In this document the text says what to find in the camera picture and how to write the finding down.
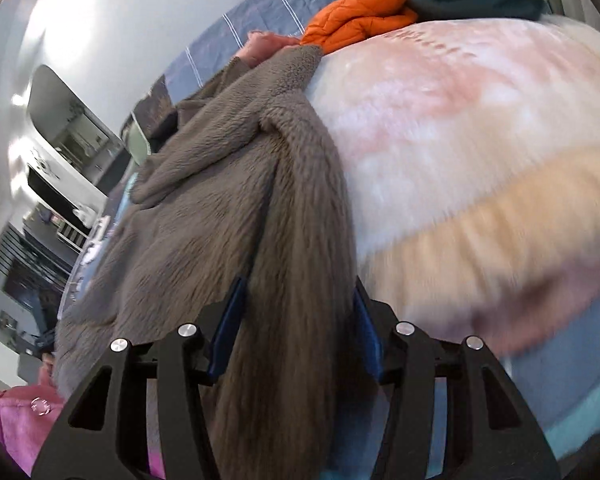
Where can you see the white cat figurine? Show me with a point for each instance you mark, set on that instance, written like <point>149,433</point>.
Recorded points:
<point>42,166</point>

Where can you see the pink cartoon pig blanket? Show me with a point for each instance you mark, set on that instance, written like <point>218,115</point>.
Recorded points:
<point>472,156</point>

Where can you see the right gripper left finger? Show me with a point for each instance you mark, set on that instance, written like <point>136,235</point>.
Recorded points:
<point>102,431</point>

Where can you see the blue plaid pillow cover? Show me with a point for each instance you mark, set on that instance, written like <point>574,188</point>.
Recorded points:
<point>216,45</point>

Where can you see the pink sleeved left forearm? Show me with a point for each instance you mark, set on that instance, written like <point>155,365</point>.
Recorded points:
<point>27,414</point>

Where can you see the brown fleece jacket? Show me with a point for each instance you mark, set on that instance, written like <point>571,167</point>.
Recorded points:
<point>243,181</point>

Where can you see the white slatted rack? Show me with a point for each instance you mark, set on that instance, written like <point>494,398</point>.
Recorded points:
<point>71,236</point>

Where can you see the pink quilted jacket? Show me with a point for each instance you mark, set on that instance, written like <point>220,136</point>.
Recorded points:
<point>260,46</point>

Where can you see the orange puffer jacket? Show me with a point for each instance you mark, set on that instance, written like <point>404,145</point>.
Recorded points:
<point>346,22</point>

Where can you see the green pillow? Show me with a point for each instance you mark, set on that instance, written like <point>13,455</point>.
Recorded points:
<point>136,143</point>

